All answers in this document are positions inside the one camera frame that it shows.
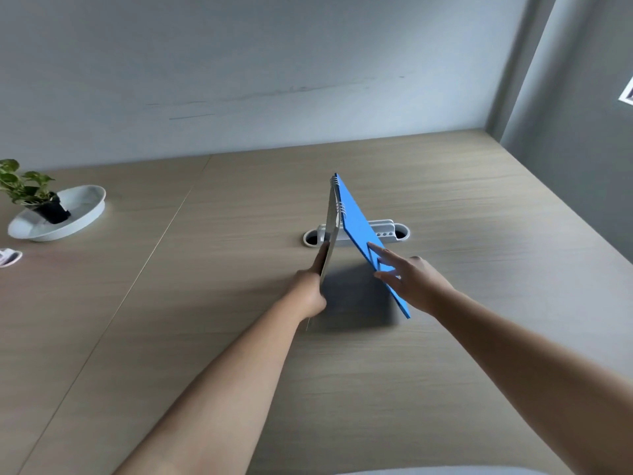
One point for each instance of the person's right hand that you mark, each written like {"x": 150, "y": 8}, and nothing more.
{"x": 420, "y": 284}

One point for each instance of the person's left fingers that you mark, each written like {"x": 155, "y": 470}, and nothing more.
{"x": 320, "y": 257}

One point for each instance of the small green potted plant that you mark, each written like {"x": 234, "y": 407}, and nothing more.
{"x": 29, "y": 190}

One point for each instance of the white oval dish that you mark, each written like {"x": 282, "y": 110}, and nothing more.
{"x": 81, "y": 205}

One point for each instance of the person's right thumb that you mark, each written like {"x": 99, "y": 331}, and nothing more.
{"x": 386, "y": 276}

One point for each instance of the person's left hand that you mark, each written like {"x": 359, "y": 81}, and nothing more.
{"x": 307, "y": 291}

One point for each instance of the small white object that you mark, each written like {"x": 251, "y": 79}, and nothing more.
{"x": 9, "y": 257}

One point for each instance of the person's right forearm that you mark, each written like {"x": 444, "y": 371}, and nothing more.
{"x": 534, "y": 370}

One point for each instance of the blue spiral notebook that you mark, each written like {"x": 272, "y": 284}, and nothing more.
{"x": 354, "y": 218}

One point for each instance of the person's left forearm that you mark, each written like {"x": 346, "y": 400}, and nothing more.
{"x": 232, "y": 390}

